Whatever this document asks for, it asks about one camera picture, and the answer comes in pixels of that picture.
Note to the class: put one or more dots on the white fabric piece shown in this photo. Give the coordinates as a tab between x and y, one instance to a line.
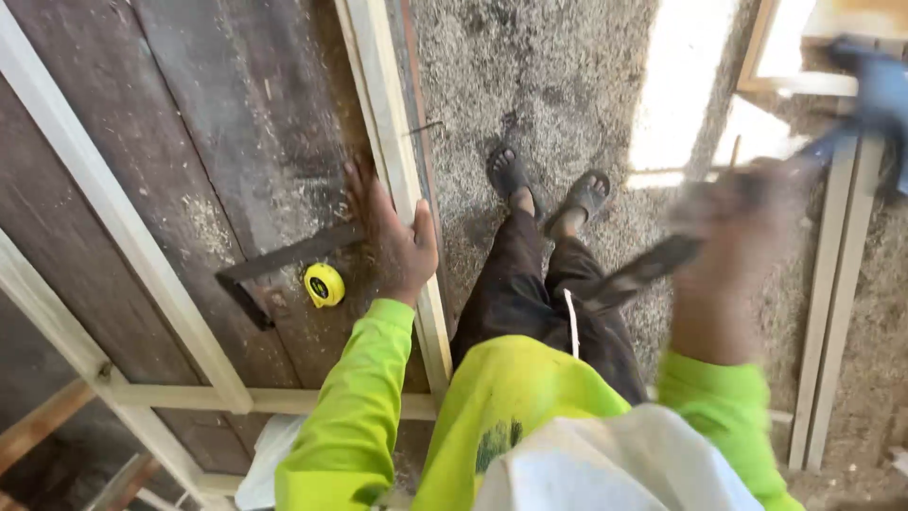
617	461

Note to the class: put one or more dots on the person's right fingers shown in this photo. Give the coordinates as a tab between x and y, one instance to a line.
699	213

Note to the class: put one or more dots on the person's left hand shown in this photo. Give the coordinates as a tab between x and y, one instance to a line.
397	245

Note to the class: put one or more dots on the person's dark trousers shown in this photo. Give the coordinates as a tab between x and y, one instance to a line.
511	298

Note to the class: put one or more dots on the yellow tape measure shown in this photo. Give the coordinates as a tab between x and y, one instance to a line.
324	285

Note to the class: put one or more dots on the wooden frame on ground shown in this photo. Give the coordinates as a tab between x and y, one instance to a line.
809	85

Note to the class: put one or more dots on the long pale wooden strip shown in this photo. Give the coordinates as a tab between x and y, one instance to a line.
818	340
844	340

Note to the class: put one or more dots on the dark sandal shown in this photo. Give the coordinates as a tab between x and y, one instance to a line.
583	199
509	177

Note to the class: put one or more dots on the thin metal nail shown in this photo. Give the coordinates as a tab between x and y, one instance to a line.
425	128

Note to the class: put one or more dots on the brown wooden trestle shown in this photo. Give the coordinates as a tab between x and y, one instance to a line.
42	422

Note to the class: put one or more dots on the person's right hand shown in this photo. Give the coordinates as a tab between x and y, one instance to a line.
730	220

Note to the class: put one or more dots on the pale wooden window frame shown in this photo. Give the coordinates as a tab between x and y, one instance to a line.
117	213

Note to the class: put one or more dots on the dark metal carpenter's square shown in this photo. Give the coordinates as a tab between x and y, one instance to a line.
298	254

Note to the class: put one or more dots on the person's neon green shirt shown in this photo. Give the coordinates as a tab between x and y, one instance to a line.
511	397

